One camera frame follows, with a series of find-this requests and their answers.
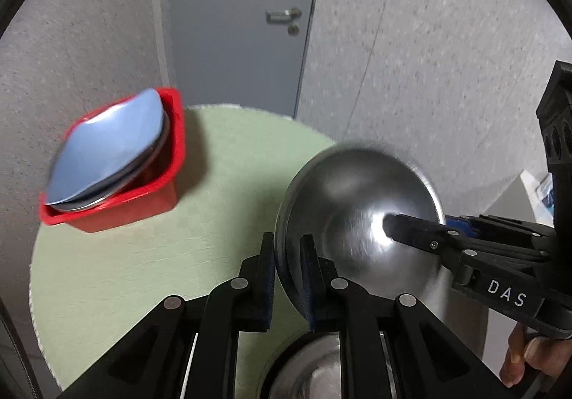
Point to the white cabinet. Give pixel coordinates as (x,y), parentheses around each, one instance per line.
(520,201)

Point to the blue plate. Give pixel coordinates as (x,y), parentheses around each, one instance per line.
(99,150)

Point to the green checkered tablecloth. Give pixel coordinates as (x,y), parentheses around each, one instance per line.
(88,289)

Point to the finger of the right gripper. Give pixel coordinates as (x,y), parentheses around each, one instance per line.
(499,229)
(446,242)

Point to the packet on cabinet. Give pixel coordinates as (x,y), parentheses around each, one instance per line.
(545,193)

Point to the steel bowl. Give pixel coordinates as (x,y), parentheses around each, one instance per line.
(341,197)

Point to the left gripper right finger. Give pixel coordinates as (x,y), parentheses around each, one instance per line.
(389,348)

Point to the steel plate in bin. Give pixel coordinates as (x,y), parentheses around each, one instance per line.
(98,193)

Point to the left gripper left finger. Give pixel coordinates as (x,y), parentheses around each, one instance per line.
(186,348)

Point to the grey door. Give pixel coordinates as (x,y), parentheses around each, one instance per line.
(225,52)

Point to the large steel plate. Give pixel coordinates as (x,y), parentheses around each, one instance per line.
(313,371)

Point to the metal door handle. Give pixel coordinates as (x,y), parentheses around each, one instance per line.
(283,16)

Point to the person's right hand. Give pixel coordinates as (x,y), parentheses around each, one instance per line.
(546,355)

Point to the red plastic bin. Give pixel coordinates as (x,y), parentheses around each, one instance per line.
(151,193)

